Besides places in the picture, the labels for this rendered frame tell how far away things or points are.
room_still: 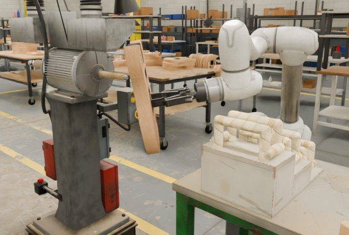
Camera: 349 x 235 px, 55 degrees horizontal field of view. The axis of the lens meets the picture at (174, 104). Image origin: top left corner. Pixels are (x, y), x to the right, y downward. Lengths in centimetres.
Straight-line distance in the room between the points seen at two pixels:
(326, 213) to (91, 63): 127
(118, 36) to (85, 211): 116
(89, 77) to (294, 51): 103
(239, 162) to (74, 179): 123
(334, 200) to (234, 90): 50
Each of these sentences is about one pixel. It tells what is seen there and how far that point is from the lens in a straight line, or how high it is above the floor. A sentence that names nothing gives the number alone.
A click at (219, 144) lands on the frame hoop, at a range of 113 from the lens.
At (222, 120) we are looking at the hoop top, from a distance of 110.
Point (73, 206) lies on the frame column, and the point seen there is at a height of 45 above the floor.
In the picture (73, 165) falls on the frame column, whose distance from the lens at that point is 205.
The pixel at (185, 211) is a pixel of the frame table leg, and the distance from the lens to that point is 131.
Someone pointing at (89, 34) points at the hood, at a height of 146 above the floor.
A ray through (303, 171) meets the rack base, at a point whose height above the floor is 101.
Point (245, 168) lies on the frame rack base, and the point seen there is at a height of 107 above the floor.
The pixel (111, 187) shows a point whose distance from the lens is 226.
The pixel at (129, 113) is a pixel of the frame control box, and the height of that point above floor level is 99.
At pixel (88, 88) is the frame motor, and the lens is 181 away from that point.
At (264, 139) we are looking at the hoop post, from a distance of 103.
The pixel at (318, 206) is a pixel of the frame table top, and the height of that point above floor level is 93.
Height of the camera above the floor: 151
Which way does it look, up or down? 14 degrees down
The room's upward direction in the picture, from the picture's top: straight up
